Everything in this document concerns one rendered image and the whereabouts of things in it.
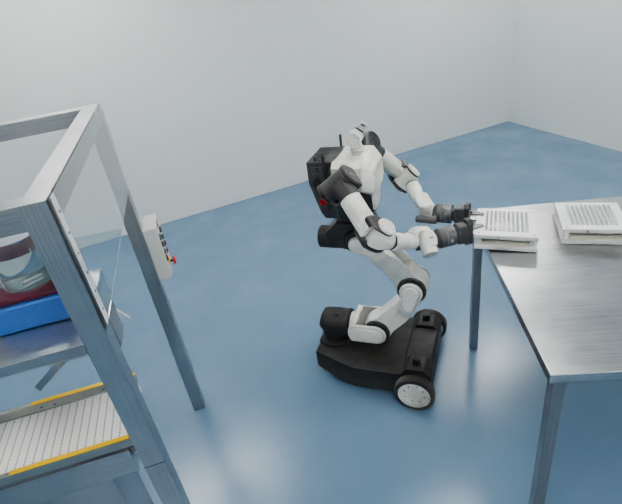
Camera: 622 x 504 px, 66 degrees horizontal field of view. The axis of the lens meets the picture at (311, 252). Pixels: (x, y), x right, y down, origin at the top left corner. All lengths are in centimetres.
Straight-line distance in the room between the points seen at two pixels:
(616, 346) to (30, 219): 163
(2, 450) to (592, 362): 182
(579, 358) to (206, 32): 398
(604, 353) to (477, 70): 483
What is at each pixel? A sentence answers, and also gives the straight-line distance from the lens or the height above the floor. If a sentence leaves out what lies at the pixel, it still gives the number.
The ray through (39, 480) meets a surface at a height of 82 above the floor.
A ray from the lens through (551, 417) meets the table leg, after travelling 179.
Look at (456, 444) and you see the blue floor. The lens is 249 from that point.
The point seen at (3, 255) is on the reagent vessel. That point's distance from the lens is 140.
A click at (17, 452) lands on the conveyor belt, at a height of 83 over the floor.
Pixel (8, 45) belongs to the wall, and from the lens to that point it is 468.
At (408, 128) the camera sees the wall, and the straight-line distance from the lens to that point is 578.
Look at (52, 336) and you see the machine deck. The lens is 139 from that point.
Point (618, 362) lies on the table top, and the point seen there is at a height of 86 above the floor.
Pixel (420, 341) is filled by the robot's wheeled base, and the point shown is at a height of 19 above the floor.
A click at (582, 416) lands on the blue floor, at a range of 271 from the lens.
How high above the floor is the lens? 197
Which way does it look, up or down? 30 degrees down
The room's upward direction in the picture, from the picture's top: 9 degrees counter-clockwise
